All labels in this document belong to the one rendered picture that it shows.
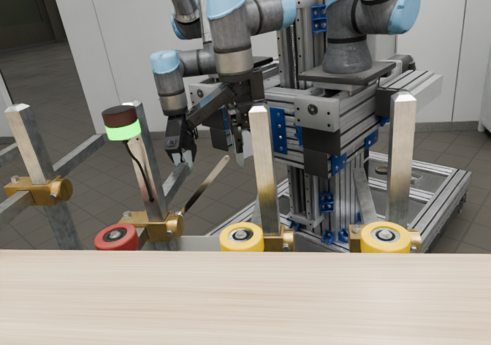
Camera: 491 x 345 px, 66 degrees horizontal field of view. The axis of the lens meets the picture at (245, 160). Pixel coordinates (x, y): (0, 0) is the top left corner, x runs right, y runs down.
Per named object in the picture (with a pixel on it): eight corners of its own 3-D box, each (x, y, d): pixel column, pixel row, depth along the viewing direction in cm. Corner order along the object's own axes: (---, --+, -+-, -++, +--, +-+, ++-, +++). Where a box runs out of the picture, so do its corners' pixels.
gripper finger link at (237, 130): (245, 155, 79) (239, 115, 75) (237, 156, 79) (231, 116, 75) (240, 146, 83) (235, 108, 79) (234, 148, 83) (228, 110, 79)
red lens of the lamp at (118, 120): (114, 116, 73) (111, 105, 72) (142, 115, 72) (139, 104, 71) (98, 128, 68) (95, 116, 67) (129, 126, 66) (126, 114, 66)
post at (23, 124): (82, 278, 100) (14, 102, 79) (94, 278, 99) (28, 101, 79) (75, 288, 96) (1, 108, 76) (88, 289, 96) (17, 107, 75)
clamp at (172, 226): (131, 229, 90) (126, 210, 88) (185, 228, 88) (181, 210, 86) (121, 243, 85) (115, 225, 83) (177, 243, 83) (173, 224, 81)
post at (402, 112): (381, 296, 86) (391, 91, 66) (397, 296, 86) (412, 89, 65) (383, 308, 83) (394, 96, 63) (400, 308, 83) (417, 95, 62)
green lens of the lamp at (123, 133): (117, 129, 74) (114, 118, 73) (145, 127, 73) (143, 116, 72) (102, 140, 69) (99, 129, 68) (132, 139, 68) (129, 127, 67)
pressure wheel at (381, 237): (351, 284, 69) (351, 233, 64) (376, 262, 74) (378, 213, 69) (390, 308, 63) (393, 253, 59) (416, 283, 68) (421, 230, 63)
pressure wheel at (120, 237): (120, 264, 82) (105, 220, 78) (154, 264, 81) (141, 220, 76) (101, 292, 75) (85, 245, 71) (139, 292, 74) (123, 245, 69)
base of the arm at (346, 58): (337, 61, 128) (337, 31, 124) (380, 63, 118) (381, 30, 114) (313, 71, 119) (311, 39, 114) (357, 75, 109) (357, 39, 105)
